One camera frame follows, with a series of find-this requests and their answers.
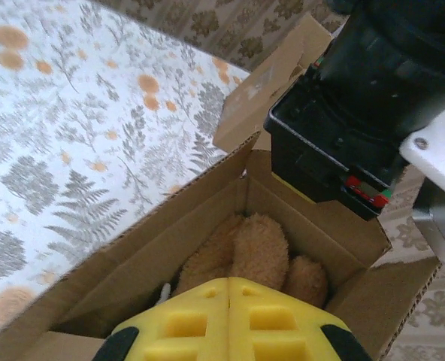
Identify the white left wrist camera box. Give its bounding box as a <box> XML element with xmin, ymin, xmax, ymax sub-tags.
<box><xmin>398</xmin><ymin>99</ymin><xmax>445</xmax><ymax>266</ymax></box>

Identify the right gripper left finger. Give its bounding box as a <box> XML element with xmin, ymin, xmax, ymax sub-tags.
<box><xmin>93</xmin><ymin>277</ymin><xmax>232</xmax><ymax>361</ymax></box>

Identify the floral table cover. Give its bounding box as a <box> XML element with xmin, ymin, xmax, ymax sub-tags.
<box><xmin>0</xmin><ymin>0</ymin><xmax>254</xmax><ymax>335</ymax></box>

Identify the brown cardboard box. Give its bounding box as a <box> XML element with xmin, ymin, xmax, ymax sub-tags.
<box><xmin>0</xmin><ymin>131</ymin><xmax>443</xmax><ymax>361</ymax></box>

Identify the brown plush toy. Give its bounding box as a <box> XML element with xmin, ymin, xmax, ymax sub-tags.
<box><xmin>168</xmin><ymin>212</ymin><xmax>329</xmax><ymax>310</ymax></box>

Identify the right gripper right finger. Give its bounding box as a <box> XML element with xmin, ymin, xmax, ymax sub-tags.
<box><xmin>229</xmin><ymin>277</ymin><xmax>374</xmax><ymax>361</ymax></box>

